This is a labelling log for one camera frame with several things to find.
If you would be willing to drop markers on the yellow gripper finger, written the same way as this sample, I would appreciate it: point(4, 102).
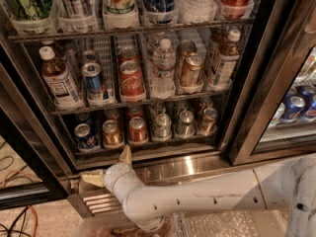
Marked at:
point(95, 178)
point(125, 156)

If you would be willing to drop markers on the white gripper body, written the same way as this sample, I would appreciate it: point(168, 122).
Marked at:
point(114, 177)

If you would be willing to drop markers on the orange soda can front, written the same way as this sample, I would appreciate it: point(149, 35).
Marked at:
point(111, 133)

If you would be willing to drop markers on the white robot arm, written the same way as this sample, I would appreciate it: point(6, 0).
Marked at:
point(290, 183)

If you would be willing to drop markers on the metal fridge vent grille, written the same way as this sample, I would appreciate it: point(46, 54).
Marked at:
point(88, 200)

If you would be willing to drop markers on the red soda can bottom front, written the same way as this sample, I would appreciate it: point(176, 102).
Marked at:
point(137, 129)

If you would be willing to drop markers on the blue pepsi can bottom front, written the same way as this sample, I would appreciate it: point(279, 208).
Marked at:
point(85, 136)

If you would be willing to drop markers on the silver green can bottom front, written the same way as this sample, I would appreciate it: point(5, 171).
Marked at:
point(162, 126)

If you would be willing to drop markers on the fridge door left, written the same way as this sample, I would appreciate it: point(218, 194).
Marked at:
point(21, 127)

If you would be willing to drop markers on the red coca-cola can front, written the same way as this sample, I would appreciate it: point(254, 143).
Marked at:
point(130, 77)

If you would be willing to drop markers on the red coca-cola can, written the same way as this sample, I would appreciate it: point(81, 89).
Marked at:
point(128, 53)
point(130, 77)

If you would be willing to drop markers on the gold can bottom right front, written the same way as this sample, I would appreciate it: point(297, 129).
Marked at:
point(208, 120)

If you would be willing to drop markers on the blue can middle shelf front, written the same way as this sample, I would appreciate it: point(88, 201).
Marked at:
point(93, 76)

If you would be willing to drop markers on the blue can shelf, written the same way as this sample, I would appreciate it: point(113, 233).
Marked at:
point(93, 76)
point(89, 56)

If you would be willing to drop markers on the red coca-cola can rear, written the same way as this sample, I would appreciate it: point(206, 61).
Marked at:
point(128, 53)

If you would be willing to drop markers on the gold can middle shelf front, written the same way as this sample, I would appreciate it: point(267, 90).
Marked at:
point(191, 70)

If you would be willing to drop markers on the gold can shelf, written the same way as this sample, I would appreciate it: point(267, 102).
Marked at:
point(184, 48)
point(191, 70)

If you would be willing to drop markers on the blue can middle shelf rear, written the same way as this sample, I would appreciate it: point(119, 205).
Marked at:
point(89, 56)

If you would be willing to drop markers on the gold can middle shelf rear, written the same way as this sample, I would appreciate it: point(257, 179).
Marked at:
point(184, 48)

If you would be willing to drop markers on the pepsi can compartment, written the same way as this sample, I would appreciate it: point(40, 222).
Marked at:
point(293, 106)
point(308, 94)

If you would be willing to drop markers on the pepsi can right compartment rear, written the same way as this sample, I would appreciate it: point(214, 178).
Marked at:
point(308, 94)

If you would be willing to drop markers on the clear plastic bin left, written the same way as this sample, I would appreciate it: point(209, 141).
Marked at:
point(117, 225)

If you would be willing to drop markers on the clear plastic bin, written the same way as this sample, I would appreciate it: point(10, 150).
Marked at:
point(117, 225)
point(268, 223)

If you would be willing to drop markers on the bubble wrap sheet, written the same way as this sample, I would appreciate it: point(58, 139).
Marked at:
point(221, 224)

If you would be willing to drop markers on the clear plastic bin right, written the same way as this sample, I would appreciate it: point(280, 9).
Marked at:
point(268, 223)

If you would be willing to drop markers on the clear water bottle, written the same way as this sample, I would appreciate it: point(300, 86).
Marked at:
point(163, 60)

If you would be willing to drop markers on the iced tea bottle left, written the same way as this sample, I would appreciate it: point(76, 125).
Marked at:
point(59, 80)

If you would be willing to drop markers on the iced tea bottle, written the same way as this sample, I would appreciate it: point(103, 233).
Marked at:
point(225, 58)
point(59, 80)

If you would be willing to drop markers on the iced tea bottle right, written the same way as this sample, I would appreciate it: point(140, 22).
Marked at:
point(225, 58)

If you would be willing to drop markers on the green bottle top left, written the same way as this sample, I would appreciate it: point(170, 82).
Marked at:
point(30, 10)

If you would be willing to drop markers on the fridge door frame right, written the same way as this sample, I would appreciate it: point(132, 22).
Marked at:
point(280, 42)

